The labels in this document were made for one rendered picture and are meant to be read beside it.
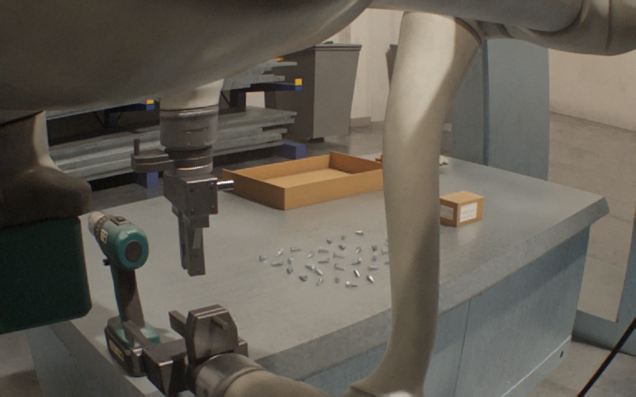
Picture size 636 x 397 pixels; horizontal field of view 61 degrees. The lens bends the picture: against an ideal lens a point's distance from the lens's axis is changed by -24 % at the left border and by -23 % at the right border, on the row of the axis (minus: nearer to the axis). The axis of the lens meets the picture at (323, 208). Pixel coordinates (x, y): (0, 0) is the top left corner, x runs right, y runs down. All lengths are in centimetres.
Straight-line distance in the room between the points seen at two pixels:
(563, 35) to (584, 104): 1042
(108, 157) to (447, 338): 365
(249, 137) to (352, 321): 436
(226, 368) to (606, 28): 55
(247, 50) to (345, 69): 621
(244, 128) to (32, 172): 509
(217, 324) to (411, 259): 21
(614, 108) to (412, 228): 1014
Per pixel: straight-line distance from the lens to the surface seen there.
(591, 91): 1096
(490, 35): 77
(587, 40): 66
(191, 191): 91
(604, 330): 256
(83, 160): 472
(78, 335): 113
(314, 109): 621
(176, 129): 92
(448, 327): 149
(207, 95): 92
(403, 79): 70
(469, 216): 171
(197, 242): 97
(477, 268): 142
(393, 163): 69
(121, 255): 88
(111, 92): 16
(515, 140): 296
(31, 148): 37
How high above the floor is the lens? 114
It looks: 16 degrees down
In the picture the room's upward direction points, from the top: 1 degrees clockwise
